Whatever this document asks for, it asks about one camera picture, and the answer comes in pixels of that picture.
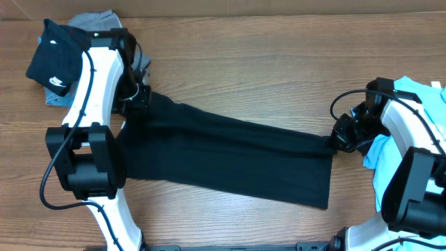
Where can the folded black Nike garment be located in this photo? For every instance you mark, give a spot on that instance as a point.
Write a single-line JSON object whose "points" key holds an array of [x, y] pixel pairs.
{"points": [[57, 62]]}

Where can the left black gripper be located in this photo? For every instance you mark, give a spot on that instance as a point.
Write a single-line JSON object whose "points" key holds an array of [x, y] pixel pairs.
{"points": [[134, 111]]}

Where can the folded blue denim garment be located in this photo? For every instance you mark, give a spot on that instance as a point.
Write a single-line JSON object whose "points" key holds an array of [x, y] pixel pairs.
{"points": [[53, 99]]}

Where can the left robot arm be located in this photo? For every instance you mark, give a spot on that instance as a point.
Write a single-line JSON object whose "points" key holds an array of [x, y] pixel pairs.
{"points": [[88, 167]]}

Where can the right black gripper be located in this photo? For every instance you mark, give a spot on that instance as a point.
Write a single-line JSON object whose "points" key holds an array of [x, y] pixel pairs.
{"points": [[342, 136]]}

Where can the black t-shirt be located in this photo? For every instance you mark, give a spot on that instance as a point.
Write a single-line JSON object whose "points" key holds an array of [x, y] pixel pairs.
{"points": [[182, 144]]}

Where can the folded grey trousers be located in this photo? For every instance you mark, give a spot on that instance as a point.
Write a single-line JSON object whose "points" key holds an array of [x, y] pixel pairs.
{"points": [[106, 21]]}

